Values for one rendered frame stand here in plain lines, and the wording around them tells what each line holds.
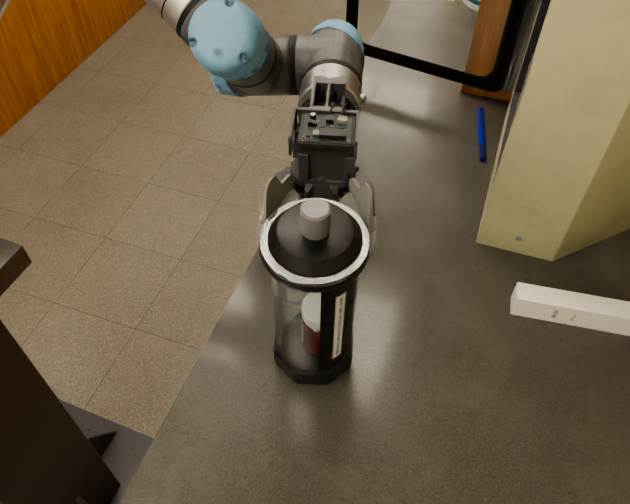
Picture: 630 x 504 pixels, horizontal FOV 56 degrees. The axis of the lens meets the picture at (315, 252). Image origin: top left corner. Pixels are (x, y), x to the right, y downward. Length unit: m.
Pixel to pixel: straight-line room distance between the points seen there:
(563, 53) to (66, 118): 2.41
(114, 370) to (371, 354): 1.26
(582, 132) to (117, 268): 1.70
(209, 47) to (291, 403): 0.41
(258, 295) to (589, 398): 0.44
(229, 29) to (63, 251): 1.72
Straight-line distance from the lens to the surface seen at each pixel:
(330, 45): 0.77
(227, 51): 0.63
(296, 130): 0.64
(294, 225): 0.56
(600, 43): 0.70
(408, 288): 0.83
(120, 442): 1.79
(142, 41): 3.30
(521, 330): 0.83
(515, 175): 0.81
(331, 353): 0.68
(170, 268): 2.10
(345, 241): 0.55
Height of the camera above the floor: 1.60
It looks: 50 degrees down
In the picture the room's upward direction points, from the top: straight up
